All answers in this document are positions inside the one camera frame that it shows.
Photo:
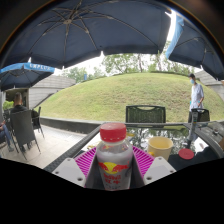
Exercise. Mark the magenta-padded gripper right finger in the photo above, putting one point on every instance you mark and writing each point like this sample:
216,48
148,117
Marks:
156,168

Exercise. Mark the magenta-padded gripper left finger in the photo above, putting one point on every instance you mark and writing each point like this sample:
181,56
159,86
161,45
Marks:
71,170

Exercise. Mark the red-capped clear drink bottle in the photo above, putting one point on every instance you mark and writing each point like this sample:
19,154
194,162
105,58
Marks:
114,156

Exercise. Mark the flat round red coaster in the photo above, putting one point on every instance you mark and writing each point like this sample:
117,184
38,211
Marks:
186,154

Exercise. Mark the dark wicker chair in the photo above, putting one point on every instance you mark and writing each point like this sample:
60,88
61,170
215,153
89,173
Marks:
37,121
21,130
145,115
203,115

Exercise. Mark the grey upright tube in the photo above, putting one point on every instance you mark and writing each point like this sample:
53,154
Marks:
194,126

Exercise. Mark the person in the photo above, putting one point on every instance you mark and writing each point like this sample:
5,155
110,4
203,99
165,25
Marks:
196,95
18,105
4,133

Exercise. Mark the grey building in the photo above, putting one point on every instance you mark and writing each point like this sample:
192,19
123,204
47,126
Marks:
50,88
213,85

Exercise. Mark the blue patio umbrella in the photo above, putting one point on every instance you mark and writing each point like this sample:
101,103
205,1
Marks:
20,75

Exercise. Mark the navy umbrella with light-blue edge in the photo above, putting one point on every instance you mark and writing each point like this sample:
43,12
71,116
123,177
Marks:
196,46

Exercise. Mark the large navy patio umbrella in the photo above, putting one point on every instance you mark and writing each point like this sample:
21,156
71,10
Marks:
83,30

